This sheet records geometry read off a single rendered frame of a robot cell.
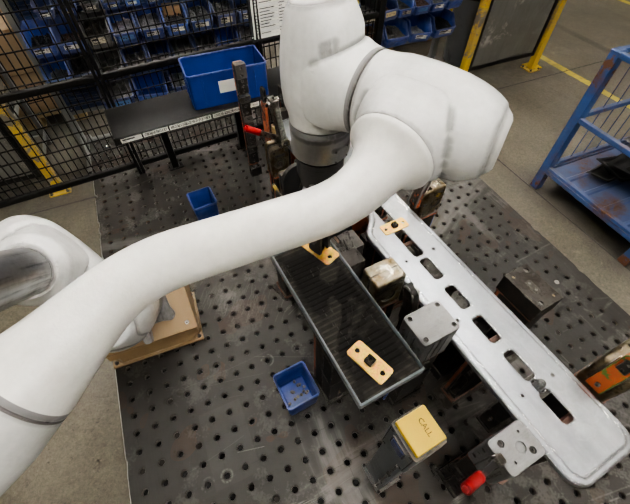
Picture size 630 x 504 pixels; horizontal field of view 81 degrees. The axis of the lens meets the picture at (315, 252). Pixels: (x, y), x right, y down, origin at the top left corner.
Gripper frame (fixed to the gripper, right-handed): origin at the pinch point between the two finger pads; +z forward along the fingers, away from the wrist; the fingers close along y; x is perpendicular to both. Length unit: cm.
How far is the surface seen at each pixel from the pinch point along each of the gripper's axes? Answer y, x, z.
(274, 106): 33, 49, 6
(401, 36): 249, 140, 75
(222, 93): 39, 87, 18
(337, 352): -12.2, -16.0, 9.9
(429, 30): 272, 128, 74
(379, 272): 12.9, -8.0, 18.1
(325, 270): 0.0, -1.8, 9.9
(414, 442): -15.1, -34.9, 9.9
